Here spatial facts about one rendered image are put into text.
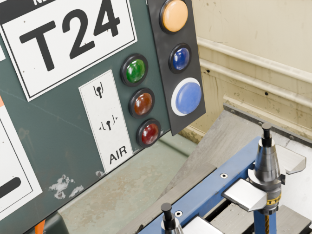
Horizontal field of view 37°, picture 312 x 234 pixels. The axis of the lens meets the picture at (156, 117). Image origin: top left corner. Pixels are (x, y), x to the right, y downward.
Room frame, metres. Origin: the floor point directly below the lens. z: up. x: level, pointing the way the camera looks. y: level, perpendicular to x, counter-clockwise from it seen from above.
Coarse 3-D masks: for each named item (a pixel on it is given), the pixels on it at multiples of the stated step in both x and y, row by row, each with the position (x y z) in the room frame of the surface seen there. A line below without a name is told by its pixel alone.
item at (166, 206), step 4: (164, 204) 0.45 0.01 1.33; (168, 204) 0.45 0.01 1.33; (164, 208) 0.44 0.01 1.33; (168, 208) 0.44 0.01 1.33; (164, 212) 0.44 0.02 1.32; (168, 212) 0.44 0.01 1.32; (164, 216) 0.45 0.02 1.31; (168, 216) 0.44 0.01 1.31; (172, 216) 0.45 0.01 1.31; (164, 220) 0.44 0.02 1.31; (168, 220) 0.44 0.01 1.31; (172, 220) 0.44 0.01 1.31; (164, 224) 0.44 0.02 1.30; (168, 224) 0.44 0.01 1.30; (172, 224) 0.44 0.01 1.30
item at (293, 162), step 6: (276, 150) 0.63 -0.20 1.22; (282, 150) 0.63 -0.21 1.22; (288, 150) 0.63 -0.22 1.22; (282, 156) 0.61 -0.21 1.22; (288, 156) 0.61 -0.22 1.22; (294, 156) 0.61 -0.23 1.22; (300, 156) 0.60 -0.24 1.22; (282, 162) 0.60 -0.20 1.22; (288, 162) 0.59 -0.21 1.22; (294, 162) 0.59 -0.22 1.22; (300, 162) 0.59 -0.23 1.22; (288, 168) 0.58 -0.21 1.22; (294, 168) 0.58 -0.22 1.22; (300, 168) 0.58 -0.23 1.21; (288, 174) 0.57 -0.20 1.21
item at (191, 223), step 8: (200, 216) 0.52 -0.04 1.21; (184, 224) 0.51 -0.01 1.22; (192, 224) 0.50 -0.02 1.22; (200, 224) 0.50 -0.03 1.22; (208, 224) 0.50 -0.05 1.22; (184, 232) 0.49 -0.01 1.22; (192, 232) 0.49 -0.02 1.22; (200, 232) 0.48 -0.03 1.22; (208, 232) 0.48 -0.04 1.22; (216, 232) 0.48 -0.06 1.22
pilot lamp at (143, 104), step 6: (144, 96) 0.32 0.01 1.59; (150, 96) 0.32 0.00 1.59; (138, 102) 0.32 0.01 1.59; (144, 102) 0.32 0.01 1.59; (150, 102) 0.32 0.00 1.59; (138, 108) 0.31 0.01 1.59; (144, 108) 0.32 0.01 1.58; (150, 108) 0.32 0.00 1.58; (138, 114) 0.32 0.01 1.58; (144, 114) 0.32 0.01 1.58
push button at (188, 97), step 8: (184, 88) 0.34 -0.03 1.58; (192, 88) 0.34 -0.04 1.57; (200, 88) 0.35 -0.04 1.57; (176, 96) 0.34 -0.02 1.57; (184, 96) 0.34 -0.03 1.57; (192, 96) 0.34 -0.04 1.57; (200, 96) 0.35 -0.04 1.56; (176, 104) 0.34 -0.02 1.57; (184, 104) 0.34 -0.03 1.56; (192, 104) 0.34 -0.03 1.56; (184, 112) 0.34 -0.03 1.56
